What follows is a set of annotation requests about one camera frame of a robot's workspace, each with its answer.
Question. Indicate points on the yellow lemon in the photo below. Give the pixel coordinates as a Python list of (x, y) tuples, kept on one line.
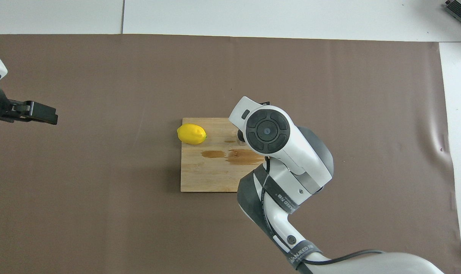
[(191, 134)]

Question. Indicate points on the brown paper table mat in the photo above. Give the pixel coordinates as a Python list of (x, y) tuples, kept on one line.
[(386, 95)]

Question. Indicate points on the steel double jigger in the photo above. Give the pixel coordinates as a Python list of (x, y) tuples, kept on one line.
[(240, 137)]

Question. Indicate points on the wooden cutting board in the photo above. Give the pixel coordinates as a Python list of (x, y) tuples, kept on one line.
[(204, 171)]

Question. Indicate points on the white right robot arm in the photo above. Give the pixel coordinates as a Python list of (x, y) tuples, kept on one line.
[(283, 160)]

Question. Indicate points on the grey finned metal device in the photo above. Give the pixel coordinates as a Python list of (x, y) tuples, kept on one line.
[(460, 8)]

